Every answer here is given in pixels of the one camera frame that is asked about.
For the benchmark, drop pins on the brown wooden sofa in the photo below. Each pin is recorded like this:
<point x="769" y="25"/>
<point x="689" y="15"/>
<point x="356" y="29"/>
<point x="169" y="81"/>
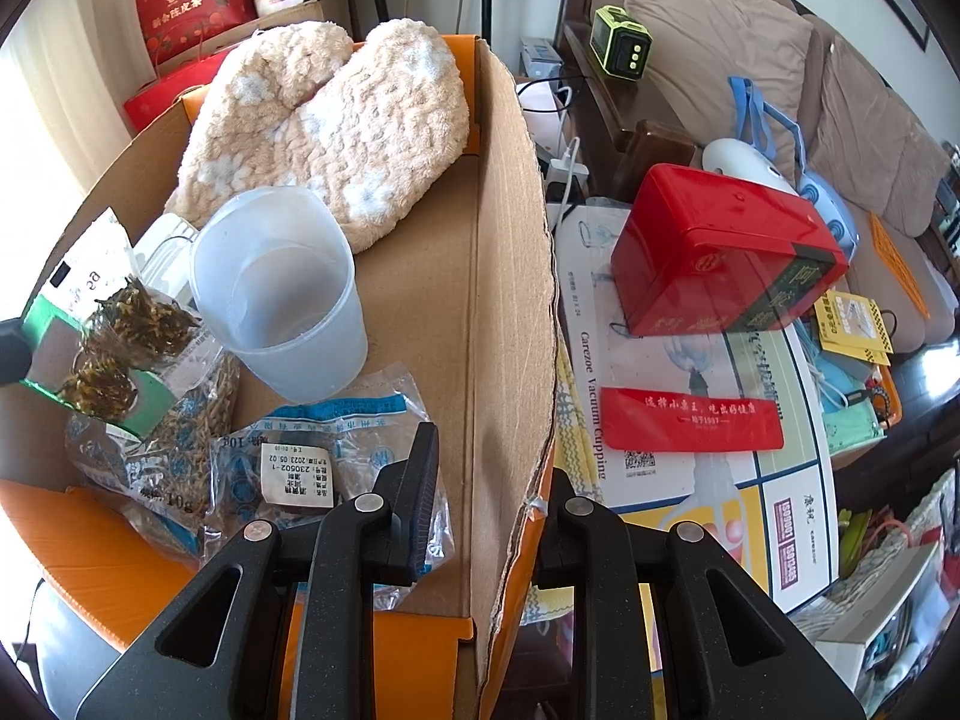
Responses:
<point x="645" y="142"/>

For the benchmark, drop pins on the brown cardboard box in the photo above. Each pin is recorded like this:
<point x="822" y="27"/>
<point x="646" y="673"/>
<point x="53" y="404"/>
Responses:
<point x="300" y="11"/>

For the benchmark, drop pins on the white curtain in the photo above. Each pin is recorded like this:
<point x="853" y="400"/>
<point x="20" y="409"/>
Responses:
<point x="52" y="135"/>

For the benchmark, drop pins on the beige plush slipper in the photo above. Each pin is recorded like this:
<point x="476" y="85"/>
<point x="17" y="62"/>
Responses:
<point x="375" y="135"/>
<point x="247" y="112"/>

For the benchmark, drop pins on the white plastic massager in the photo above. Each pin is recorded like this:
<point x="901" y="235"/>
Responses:
<point x="731" y="157"/>

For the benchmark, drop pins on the green black cube device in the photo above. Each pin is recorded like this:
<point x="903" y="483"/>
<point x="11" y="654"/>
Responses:
<point x="619" y="45"/>

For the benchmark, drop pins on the red gift box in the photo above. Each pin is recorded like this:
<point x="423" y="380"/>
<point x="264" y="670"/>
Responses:
<point x="161" y="101"/>

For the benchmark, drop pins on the woven basket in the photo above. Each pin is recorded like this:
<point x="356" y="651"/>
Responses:
<point x="892" y="547"/>

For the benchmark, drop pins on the large white printed box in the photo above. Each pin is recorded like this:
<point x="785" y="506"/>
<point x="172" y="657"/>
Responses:
<point x="645" y="367"/>

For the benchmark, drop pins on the large orange cardboard box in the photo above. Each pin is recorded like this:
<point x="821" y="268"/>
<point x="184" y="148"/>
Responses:
<point x="465" y="277"/>

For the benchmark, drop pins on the green face mask pack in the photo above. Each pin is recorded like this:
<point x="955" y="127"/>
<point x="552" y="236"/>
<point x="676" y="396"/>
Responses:
<point x="851" y="431"/>

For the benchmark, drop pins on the yellow booklet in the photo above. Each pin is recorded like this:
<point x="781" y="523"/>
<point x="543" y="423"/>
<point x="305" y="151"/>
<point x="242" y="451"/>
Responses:
<point x="855" y="330"/>

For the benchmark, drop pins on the red tin box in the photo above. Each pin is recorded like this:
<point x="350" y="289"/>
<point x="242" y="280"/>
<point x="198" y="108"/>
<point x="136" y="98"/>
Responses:
<point x="697" y="240"/>

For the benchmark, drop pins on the green white dried flower packet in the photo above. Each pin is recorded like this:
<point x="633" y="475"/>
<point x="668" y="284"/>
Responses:
<point x="112" y="352"/>

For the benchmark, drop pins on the orange tray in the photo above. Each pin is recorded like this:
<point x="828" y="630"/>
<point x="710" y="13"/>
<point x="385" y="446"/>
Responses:
<point x="889" y="405"/>

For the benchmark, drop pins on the translucent plastic measuring cup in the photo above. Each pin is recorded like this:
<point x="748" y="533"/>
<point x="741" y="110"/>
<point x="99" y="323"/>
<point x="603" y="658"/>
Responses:
<point x="285" y="307"/>

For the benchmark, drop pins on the white blue box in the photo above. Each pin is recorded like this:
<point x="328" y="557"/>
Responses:
<point x="540" y="56"/>

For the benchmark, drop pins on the white power strip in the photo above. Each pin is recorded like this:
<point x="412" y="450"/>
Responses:
<point x="566" y="180"/>

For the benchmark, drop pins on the white carton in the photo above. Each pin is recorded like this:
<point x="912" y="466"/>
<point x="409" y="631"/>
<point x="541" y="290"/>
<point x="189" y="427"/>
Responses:
<point x="870" y="630"/>

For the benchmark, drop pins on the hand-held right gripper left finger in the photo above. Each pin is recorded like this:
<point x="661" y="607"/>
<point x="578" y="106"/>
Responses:
<point x="420" y="510"/>

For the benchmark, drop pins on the red gift bag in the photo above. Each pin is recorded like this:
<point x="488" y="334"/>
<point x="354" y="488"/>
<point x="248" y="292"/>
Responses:
<point x="191" y="7"/>

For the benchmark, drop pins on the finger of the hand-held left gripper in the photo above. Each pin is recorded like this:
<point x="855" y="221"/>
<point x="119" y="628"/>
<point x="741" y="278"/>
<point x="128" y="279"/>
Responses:
<point x="11" y="352"/>

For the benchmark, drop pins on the large beige cushion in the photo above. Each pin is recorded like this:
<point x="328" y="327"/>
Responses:
<point x="712" y="45"/>

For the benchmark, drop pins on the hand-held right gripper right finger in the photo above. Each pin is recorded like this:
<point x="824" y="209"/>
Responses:
<point x="559" y="540"/>

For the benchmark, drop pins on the clear bag of dried herbs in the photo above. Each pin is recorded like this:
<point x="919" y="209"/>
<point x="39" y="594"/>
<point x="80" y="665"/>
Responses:
<point x="180" y="450"/>

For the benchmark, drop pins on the yellow patterned towel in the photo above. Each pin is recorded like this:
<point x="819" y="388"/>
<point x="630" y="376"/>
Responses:
<point x="577" y="420"/>

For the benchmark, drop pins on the flat red case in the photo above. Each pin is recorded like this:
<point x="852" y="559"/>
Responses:
<point x="690" y="420"/>

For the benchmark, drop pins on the orange paper sheet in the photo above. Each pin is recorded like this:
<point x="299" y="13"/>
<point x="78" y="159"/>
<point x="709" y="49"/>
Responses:
<point x="900" y="262"/>

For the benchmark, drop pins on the clear bag of dark herbs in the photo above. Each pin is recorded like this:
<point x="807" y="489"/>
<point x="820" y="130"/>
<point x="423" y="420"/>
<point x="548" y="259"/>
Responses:
<point x="315" y="465"/>

